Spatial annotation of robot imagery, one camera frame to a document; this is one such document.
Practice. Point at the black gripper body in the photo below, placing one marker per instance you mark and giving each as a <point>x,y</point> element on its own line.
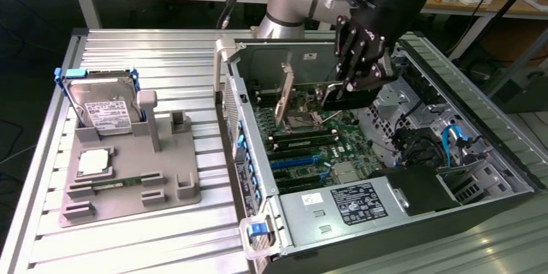
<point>398,11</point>

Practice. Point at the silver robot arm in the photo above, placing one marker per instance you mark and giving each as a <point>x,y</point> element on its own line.
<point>283,4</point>

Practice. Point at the white case label sticker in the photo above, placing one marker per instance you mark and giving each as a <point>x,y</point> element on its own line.
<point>310,56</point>

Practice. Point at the metal disk bay cage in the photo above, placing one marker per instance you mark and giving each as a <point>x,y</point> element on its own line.
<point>394,100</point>

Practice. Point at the black RAM slot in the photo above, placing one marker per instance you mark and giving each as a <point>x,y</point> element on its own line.
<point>266,93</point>
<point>266,99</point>
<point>312,132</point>
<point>280,140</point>

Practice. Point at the black slanted stand pole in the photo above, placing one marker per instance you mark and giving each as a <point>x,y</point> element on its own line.
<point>496,12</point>

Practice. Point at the CPU socket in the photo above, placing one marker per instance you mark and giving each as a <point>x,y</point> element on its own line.
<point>302,121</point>

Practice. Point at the wooden desk with clutter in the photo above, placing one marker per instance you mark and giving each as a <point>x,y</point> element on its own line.
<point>506,4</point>

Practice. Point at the green motherboard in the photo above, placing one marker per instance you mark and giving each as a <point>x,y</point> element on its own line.
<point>351,139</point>

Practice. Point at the green RAM stick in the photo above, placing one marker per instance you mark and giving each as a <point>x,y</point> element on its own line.
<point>115,183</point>
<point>304,142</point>

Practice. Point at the long black expansion slot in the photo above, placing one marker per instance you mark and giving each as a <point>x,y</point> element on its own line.
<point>295,154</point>

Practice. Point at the blue expansion slot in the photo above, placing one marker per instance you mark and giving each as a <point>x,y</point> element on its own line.
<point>295,161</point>

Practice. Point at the black box on floor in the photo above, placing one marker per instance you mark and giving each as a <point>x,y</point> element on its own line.
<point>520,92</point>

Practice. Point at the silver chipset heatsink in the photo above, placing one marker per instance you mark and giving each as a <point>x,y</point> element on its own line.
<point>347,174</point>

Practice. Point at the short black expansion slot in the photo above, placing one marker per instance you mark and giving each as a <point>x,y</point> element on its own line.
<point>298,176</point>
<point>302,184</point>

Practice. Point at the black white power supply label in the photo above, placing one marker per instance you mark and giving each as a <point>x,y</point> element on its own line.
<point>359,203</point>

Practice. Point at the perforated metal drive cage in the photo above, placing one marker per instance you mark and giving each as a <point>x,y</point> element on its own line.
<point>484,184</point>

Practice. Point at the metal power supply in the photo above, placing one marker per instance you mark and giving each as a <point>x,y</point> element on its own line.
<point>308,203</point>

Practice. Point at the open black PC case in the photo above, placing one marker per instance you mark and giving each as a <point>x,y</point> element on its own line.
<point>428,238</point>

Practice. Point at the blue case release latch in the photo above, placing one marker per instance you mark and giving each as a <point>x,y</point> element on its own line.
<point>256,229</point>

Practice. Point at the hard disk with blue carrier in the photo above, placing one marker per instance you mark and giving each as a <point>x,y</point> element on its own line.
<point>103,107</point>

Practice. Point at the gray parts rack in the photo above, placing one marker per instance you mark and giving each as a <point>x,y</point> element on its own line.
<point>128,165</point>

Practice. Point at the silver CPU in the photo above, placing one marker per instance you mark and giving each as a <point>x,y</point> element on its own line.
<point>94,163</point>

